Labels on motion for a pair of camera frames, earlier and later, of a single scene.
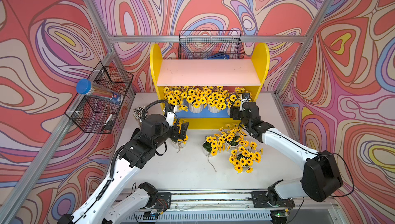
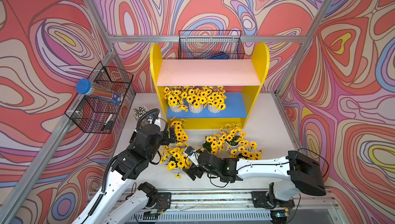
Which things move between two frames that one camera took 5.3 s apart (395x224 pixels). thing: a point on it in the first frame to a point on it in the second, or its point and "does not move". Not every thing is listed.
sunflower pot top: (178, 144) does not move
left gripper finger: (184, 129) to (172, 134)
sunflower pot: (243, 157) does not move
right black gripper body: (238, 115) to (217, 173)
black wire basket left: (90, 114) does not move
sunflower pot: (233, 100) to (174, 159)
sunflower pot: (232, 136) does not move
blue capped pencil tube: (85, 86) does not move
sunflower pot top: (213, 144) does not move
